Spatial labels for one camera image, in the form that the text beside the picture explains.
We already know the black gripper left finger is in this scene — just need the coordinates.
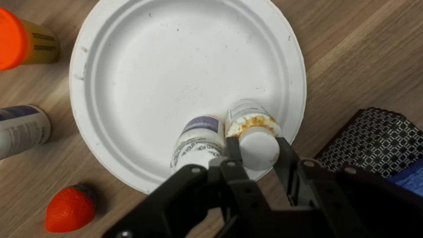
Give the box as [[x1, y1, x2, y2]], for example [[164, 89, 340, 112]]
[[104, 136, 266, 238]]

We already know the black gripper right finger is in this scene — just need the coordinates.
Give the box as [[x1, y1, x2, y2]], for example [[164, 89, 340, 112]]
[[275, 136, 423, 238]]

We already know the white pill bottle blue label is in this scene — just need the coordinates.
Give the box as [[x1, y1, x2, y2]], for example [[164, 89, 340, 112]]
[[170, 114, 228, 174], [0, 103, 53, 161]]

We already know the white-capped brown spice jar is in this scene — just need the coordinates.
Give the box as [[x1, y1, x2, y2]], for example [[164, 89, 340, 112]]
[[224, 97, 283, 170]]

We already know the orange lid dough can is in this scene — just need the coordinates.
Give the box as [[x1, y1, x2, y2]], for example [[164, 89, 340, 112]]
[[0, 6, 61, 71]]

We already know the white paper plate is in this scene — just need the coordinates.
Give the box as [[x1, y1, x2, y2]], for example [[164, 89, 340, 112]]
[[69, 0, 309, 195]]

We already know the dark grey patterned box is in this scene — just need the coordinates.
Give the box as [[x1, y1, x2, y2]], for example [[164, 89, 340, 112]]
[[315, 105, 423, 182]]

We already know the blue sponge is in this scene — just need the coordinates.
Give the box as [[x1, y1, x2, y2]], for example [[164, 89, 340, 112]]
[[389, 157, 423, 196]]

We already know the red tomato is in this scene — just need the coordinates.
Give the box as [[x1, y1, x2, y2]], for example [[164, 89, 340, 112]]
[[44, 183, 98, 233]]

